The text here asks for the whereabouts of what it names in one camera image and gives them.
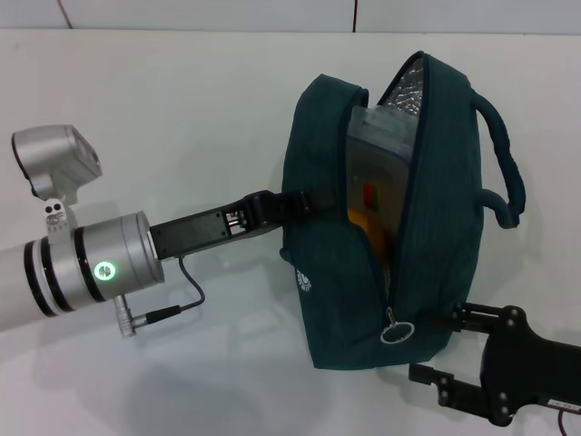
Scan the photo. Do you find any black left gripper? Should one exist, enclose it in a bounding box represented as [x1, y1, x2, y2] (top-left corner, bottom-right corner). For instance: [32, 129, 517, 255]
[148, 187, 340, 263]

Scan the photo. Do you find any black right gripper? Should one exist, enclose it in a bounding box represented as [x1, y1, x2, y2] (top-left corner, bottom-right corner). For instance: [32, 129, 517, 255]
[408, 302, 581, 428]

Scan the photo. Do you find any orange yellow pear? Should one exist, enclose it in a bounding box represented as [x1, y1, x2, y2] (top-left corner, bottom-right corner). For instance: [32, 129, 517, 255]
[347, 206, 388, 265]

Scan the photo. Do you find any clear plastic blue-rimmed food container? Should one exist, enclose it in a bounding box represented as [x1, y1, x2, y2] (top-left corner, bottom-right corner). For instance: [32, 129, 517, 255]
[345, 104, 422, 228]

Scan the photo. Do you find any dark teal insulated lunch bag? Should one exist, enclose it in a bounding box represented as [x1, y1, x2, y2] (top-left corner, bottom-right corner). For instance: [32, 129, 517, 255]
[279, 51, 527, 372]

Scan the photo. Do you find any grey right gripper cable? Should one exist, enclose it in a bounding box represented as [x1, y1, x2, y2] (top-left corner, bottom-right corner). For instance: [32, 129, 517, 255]
[556, 407, 581, 436]

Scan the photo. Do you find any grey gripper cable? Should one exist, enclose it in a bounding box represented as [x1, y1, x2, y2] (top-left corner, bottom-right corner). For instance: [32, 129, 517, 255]
[113, 256, 206, 340]
[556, 407, 581, 436]

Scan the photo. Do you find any grey left gripper cable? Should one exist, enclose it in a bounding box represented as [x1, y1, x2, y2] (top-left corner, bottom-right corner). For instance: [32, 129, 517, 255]
[113, 256, 206, 340]

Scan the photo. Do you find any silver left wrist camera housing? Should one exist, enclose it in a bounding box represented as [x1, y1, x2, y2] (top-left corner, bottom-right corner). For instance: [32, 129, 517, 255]
[12, 124, 103, 238]

